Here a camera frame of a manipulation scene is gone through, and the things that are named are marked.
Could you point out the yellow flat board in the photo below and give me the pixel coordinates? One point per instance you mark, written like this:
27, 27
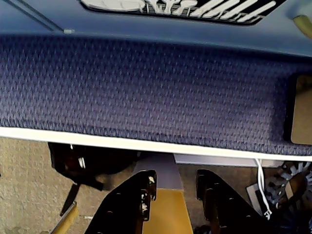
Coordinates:
168, 212

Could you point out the tan wooden strip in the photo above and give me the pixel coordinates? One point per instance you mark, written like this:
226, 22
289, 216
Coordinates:
67, 219

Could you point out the tan wooden board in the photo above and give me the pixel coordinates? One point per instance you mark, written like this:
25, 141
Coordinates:
302, 109

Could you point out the blue textured mat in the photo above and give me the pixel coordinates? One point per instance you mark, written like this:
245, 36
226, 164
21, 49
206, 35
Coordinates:
146, 92

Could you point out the blue toy kitchen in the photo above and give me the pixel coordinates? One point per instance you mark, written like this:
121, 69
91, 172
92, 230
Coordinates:
170, 26

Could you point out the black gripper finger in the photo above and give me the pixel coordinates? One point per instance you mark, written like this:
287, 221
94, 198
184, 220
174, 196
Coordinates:
224, 207
122, 207

